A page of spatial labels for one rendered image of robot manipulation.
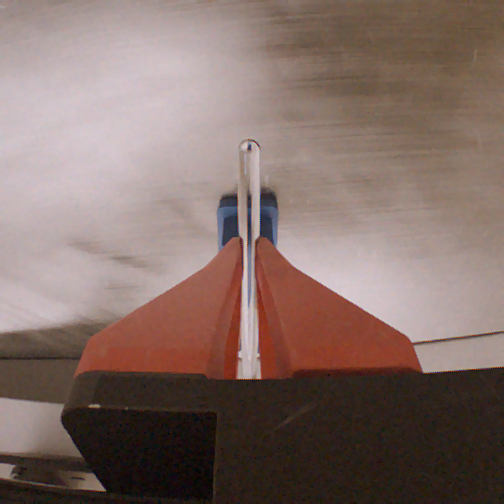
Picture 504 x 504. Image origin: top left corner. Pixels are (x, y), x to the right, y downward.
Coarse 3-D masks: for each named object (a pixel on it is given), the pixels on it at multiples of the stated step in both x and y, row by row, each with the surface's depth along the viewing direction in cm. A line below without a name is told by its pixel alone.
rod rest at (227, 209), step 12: (228, 204) 21; (264, 204) 21; (276, 204) 22; (228, 216) 22; (264, 216) 22; (276, 216) 22; (228, 228) 21; (264, 228) 21; (276, 228) 22; (228, 240) 20; (276, 240) 23; (240, 348) 25
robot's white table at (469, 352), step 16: (464, 336) 30; (480, 336) 30; (496, 336) 30; (416, 352) 30; (432, 352) 30; (448, 352) 31; (464, 352) 31; (480, 352) 31; (496, 352) 31; (240, 368) 31; (432, 368) 32; (448, 368) 32; (464, 368) 32
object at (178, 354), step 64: (128, 320) 6; (192, 320) 6; (128, 384) 5; (192, 384) 5; (256, 384) 5; (320, 384) 5; (384, 384) 5; (448, 384) 5; (128, 448) 5; (192, 448) 5; (256, 448) 4; (320, 448) 4; (384, 448) 4; (448, 448) 4
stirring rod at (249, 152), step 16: (240, 144) 10; (256, 144) 10; (240, 160) 10; (256, 160) 10; (240, 176) 10; (256, 176) 10; (240, 192) 11; (256, 192) 10; (240, 208) 11; (256, 208) 11; (240, 224) 11; (256, 224) 11; (240, 240) 11; (256, 240) 11; (256, 256) 12; (256, 272) 12; (256, 288) 13; (256, 320) 13; (256, 336) 14; (256, 352) 14; (256, 368) 15
